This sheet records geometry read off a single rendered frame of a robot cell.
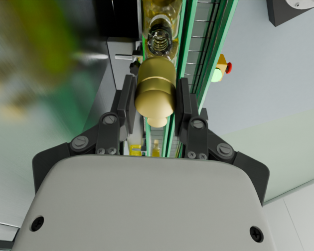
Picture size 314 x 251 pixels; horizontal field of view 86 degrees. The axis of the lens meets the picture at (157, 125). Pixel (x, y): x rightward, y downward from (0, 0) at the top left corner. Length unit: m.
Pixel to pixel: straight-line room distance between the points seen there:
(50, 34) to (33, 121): 0.10
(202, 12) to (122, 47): 0.22
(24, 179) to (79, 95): 0.14
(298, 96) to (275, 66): 0.29
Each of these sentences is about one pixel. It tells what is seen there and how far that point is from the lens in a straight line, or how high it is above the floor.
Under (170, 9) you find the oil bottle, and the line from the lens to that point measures 0.26.
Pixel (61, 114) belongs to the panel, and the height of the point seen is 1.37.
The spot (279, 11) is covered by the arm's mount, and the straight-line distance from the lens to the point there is 0.83.
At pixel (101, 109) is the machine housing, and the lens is 0.47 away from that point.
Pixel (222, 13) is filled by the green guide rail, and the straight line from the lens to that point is 0.46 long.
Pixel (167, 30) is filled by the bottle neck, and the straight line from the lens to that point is 0.22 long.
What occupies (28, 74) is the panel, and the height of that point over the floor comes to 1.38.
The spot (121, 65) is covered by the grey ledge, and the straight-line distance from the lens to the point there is 0.56.
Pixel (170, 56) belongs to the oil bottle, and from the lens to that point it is 0.28.
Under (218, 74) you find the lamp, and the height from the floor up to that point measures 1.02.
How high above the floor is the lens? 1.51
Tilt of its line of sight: 38 degrees down
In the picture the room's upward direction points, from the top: 177 degrees counter-clockwise
